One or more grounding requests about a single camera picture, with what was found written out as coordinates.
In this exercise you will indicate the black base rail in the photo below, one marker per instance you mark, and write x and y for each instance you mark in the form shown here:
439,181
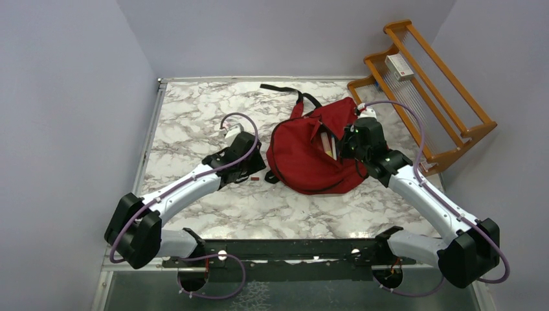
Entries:
270,260

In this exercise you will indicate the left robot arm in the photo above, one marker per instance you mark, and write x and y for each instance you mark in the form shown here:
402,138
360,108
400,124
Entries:
136,230

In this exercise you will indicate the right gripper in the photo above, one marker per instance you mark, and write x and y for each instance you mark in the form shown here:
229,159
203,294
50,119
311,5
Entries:
349,132

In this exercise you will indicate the red backpack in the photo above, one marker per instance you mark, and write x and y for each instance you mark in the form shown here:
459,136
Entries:
295,155

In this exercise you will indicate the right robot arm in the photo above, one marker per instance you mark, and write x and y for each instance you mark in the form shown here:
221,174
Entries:
467,248

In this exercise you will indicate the white red small box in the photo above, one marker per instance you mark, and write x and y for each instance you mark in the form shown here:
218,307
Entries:
399,67

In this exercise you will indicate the aluminium table frame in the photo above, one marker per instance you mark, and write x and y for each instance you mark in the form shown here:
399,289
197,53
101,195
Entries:
320,149

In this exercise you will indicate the pink yellow highlighter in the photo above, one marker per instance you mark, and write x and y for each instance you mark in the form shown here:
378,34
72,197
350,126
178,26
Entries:
326,144

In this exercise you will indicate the wooden rack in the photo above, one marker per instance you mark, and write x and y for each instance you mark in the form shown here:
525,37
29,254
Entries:
453,120

